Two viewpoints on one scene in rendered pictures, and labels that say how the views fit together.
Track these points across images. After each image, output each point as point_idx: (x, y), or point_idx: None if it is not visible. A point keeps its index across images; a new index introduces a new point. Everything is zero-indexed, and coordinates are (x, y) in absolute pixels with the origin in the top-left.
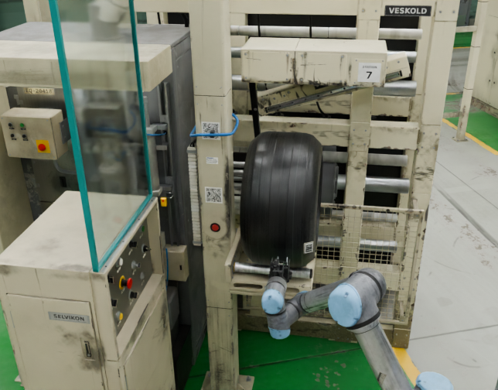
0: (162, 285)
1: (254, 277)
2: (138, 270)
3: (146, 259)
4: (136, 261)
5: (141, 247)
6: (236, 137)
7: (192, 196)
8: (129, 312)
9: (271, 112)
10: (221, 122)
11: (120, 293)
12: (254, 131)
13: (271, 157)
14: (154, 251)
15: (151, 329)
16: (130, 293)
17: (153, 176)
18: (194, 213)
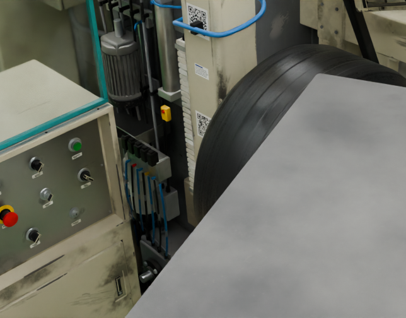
0: (120, 236)
1: None
2: (61, 203)
3: (92, 191)
4: (57, 190)
5: (77, 172)
6: (352, 36)
7: (185, 118)
8: (27, 257)
9: (373, 9)
10: (209, 11)
11: None
12: (378, 35)
13: (257, 95)
14: (113, 183)
15: (68, 291)
16: (29, 232)
17: (165, 69)
18: (188, 146)
